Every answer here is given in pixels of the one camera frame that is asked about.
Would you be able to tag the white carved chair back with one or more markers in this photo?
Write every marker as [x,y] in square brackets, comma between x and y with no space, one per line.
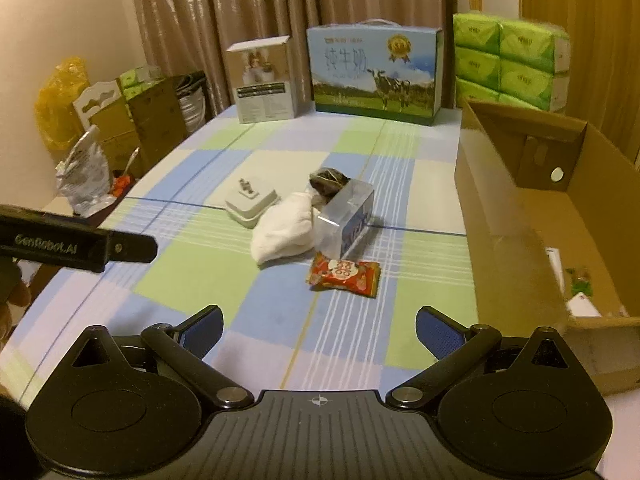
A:
[97,97]

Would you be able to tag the stack of green tissue packs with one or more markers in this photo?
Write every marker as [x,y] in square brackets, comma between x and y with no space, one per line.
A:
[510,60]

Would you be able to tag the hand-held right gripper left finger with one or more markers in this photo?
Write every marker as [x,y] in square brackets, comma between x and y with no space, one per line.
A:
[205,331]

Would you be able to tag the silver foil bag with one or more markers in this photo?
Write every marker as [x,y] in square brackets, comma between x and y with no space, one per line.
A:
[85,175]

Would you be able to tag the green candy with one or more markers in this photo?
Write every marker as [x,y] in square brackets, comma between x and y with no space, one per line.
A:
[580,280]

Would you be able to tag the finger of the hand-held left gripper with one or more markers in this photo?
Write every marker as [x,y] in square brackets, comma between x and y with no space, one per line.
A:
[132,249]

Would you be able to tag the tall brown cardboard box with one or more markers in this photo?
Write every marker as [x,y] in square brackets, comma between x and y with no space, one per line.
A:
[157,120]

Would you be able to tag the orange plastic object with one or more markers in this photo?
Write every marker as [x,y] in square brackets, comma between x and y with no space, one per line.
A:
[122,185]

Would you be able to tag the metal spoon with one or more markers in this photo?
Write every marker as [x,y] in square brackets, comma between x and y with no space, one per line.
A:
[131,162]

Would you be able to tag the red snack packet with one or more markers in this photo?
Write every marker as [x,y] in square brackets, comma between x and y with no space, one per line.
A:
[345,275]

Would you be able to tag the yellow plastic bag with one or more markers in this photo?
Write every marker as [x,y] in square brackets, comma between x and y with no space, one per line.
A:
[60,105]

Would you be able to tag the plaid tablecloth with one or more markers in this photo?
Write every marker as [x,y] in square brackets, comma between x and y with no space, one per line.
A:
[200,270]

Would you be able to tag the small brown cardboard box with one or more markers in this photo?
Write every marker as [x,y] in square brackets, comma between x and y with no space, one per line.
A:
[115,140]

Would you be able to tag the blue milk gift box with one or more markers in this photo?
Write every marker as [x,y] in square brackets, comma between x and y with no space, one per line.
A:
[370,70]

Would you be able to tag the brown curtain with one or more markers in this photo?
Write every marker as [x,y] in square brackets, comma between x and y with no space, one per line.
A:
[225,10]

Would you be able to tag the beige humidifier box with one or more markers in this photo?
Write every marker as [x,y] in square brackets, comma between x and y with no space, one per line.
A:
[262,85]

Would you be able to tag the person's left hand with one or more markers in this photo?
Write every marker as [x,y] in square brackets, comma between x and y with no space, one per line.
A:
[12,305]

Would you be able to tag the wooden door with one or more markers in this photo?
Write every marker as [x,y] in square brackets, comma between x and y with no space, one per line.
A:
[585,10]

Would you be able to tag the clear plastic box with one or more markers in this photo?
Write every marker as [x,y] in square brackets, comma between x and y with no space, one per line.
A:
[345,220]

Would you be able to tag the white power adapter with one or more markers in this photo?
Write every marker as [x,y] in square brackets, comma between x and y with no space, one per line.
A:
[247,205]

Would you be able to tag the green tissue pack bundle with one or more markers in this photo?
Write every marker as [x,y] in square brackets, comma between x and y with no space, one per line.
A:
[137,80]

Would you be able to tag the white medicine box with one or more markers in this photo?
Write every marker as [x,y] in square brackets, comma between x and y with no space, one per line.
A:
[584,306]

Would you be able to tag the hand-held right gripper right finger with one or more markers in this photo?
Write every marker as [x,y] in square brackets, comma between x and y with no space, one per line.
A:
[440,332]

